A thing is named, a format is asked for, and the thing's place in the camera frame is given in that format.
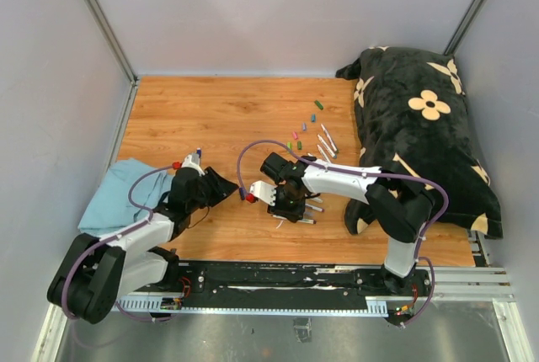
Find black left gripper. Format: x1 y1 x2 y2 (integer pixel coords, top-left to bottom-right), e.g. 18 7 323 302
187 166 238 213

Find navy cap marker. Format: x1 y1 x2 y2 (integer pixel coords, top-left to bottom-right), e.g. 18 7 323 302
272 215 316 225

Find lavender cap marker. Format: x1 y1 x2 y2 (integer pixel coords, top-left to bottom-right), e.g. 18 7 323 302
317 144 331 163

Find dark green cap marker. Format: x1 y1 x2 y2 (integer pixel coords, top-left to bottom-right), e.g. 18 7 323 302
321 124 339 155

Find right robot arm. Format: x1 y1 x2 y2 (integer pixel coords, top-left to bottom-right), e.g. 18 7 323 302
247 152 435 295

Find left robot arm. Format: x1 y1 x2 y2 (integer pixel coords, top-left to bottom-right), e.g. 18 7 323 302
46 164 238 324

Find light blue cloth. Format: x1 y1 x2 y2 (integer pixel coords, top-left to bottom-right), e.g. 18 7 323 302
78 158 173 236

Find black floral pillow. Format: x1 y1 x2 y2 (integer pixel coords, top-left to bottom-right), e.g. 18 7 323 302
335 46 504 239

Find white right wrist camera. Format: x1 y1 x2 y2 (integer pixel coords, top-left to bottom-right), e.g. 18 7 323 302
245 180 277 206

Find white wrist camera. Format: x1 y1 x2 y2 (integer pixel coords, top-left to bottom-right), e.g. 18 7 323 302
245 180 277 206
172 152 205 176

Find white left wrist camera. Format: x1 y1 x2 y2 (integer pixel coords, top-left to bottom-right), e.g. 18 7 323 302
172 152 205 176

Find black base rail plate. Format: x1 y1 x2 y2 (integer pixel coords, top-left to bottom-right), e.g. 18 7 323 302
157 261 431 311

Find aluminium frame rails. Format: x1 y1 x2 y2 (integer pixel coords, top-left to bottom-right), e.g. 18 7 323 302
32 266 535 361

